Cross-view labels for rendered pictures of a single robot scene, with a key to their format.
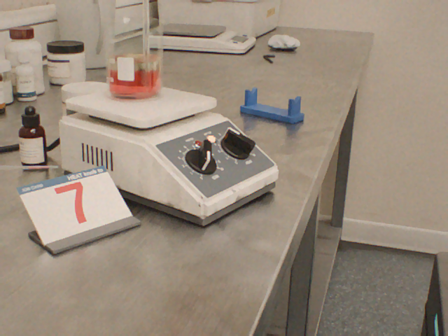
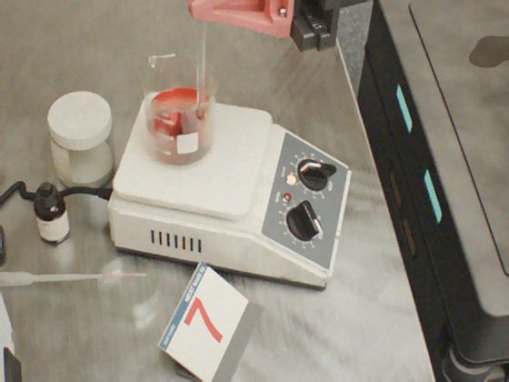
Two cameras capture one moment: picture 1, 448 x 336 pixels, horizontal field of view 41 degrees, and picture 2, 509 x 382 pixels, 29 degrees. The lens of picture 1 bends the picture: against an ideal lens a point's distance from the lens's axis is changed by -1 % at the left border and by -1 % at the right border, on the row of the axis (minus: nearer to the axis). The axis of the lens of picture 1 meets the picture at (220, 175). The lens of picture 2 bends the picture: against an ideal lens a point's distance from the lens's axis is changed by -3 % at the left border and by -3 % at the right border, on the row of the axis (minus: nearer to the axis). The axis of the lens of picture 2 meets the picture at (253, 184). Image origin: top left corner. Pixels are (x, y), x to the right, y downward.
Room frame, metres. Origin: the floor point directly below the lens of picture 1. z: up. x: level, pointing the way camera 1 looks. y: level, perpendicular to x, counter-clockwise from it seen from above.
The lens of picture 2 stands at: (0.09, 0.30, 1.52)
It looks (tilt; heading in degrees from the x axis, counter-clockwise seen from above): 52 degrees down; 332
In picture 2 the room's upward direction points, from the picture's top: 4 degrees clockwise
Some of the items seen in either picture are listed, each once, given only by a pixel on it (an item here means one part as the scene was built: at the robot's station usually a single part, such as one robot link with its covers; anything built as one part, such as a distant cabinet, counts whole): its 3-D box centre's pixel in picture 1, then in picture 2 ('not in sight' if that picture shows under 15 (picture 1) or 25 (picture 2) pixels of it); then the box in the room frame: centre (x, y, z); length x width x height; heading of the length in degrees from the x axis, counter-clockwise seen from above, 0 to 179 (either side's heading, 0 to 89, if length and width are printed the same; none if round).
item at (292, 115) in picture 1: (271, 104); not in sight; (0.89, -0.08, 0.77); 0.10 x 0.03 x 0.04; 52
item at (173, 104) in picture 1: (142, 103); (194, 153); (0.62, 0.09, 0.83); 0.12 x 0.12 x 0.01; 54
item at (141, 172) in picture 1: (160, 147); (223, 188); (0.60, 0.06, 0.79); 0.22 x 0.13 x 0.08; 54
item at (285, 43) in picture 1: (283, 42); not in sight; (1.54, -0.15, 0.77); 0.08 x 0.08 x 0.04; 78
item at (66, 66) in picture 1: (66, 62); not in sight; (1.09, 0.29, 0.79); 0.07 x 0.07 x 0.07
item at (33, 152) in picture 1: (32, 135); (49, 208); (0.65, 0.22, 0.78); 0.03 x 0.03 x 0.07
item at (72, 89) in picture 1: (87, 118); (82, 142); (0.71, 0.16, 0.79); 0.06 x 0.06 x 0.08
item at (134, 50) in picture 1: (133, 60); (177, 113); (0.63, 0.10, 0.88); 0.07 x 0.06 x 0.08; 32
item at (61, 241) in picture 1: (80, 206); (212, 326); (0.49, 0.12, 0.77); 0.09 x 0.06 x 0.04; 134
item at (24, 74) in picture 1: (24, 75); not in sight; (0.95, 0.32, 0.79); 0.03 x 0.03 x 0.08
